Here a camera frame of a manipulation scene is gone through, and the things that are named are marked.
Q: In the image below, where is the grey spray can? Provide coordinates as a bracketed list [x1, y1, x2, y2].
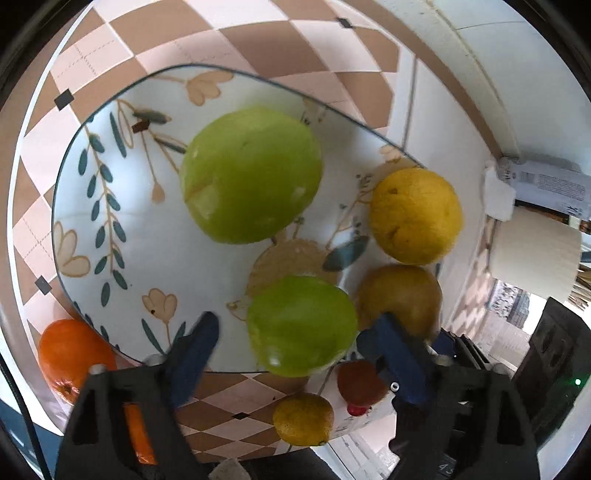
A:
[496, 157, 591, 220]

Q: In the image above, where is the green apple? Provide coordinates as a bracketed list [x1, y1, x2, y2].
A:
[247, 275, 358, 378]
[179, 107, 323, 244]

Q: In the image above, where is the brown pear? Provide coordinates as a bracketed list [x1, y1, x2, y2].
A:
[356, 264, 443, 344]

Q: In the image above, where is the floral print white plate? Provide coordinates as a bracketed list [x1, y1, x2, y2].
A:
[52, 64, 444, 374]

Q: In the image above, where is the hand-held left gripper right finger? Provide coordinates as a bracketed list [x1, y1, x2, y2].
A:
[356, 313, 541, 480]

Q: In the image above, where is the grey fuzzy slipper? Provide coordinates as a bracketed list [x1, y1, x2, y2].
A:
[210, 458, 250, 480]

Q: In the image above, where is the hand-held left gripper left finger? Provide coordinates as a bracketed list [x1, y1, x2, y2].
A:
[55, 311, 221, 480]

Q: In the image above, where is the yellow lemon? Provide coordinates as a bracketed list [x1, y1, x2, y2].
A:
[369, 167, 463, 266]
[272, 392, 334, 447]

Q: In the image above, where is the bundle of wooden chopsticks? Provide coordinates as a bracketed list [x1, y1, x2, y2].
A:
[570, 265, 591, 308]

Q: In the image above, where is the orange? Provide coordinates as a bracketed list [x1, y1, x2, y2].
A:
[38, 318, 158, 466]

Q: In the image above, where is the beige utensil holder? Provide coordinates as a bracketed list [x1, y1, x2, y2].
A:
[488, 207, 583, 303]

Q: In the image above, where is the reddish brown apple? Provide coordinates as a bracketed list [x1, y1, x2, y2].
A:
[336, 360, 391, 407]

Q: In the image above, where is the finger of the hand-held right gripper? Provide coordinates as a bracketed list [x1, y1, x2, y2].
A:
[434, 329, 483, 370]

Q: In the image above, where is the checked printed counter mat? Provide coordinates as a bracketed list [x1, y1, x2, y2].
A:
[11, 0, 504, 462]

